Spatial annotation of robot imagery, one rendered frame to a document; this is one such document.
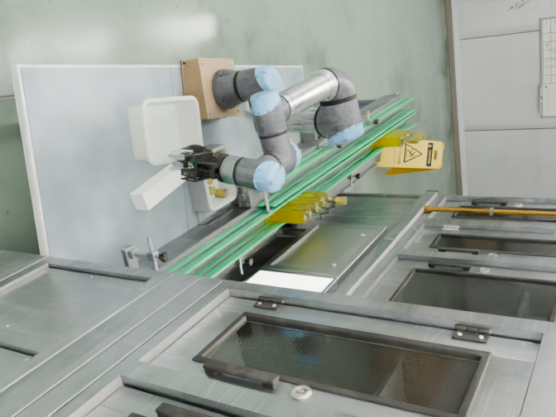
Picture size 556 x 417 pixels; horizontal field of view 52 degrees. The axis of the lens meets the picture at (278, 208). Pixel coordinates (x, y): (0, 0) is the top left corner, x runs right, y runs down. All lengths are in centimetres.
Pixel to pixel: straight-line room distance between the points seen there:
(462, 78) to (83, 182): 671
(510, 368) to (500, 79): 712
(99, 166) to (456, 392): 133
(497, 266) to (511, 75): 595
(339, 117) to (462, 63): 635
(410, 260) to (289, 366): 125
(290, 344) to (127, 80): 120
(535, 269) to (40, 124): 163
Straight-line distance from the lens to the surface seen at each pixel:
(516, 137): 813
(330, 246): 231
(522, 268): 214
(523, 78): 795
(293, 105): 151
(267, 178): 137
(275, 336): 113
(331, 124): 179
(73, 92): 187
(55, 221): 182
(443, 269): 214
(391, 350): 105
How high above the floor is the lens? 220
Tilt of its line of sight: 32 degrees down
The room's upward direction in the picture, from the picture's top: 93 degrees clockwise
